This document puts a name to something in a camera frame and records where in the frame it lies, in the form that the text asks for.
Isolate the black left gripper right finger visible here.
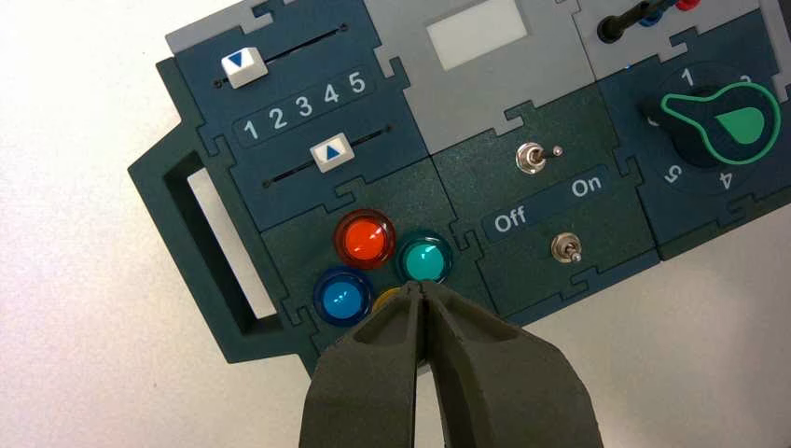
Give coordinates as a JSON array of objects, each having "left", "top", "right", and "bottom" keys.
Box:
[{"left": 423, "top": 281, "right": 604, "bottom": 448}]

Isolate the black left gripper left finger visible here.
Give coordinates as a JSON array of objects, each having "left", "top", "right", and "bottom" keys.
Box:
[{"left": 298, "top": 281, "right": 427, "bottom": 448}]

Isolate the dark green control panel box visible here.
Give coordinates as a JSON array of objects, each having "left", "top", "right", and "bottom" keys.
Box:
[{"left": 128, "top": 0, "right": 791, "bottom": 378}]

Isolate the yellow dome push button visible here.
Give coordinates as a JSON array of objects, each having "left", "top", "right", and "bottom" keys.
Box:
[{"left": 370, "top": 286, "right": 406, "bottom": 315}]

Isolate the blue dome push button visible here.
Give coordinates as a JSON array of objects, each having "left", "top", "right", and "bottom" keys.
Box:
[{"left": 312, "top": 267, "right": 376, "bottom": 328}]

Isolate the teal dome push button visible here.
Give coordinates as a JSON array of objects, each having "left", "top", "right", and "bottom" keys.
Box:
[{"left": 395, "top": 230, "right": 454, "bottom": 286}]

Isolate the red dome push button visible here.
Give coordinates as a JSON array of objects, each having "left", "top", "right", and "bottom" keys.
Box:
[{"left": 333, "top": 208, "right": 398, "bottom": 271}]

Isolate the white slider knob up arrow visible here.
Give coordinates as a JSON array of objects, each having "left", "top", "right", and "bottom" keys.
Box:
[{"left": 310, "top": 133, "right": 355, "bottom": 174}]

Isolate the white slider knob down arrow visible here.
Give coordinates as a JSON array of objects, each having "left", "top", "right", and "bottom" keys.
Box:
[{"left": 220, "top": 46, "right": 269, "bottom": 90}]

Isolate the green rotary selector knob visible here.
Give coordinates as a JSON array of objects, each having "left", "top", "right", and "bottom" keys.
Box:
[{"left": 639, "top": 77, "right": 783, "bottom": 169}]

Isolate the white display window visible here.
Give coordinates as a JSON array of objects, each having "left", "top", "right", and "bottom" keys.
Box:
[{"left": 426, "top": 0, "right": 530, "bottom": 71}]

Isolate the black jumper cable with plugs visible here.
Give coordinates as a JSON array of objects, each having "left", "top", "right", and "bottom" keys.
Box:
[{"left": 596, "top": 0, "right": 665, "bottom": 45}]

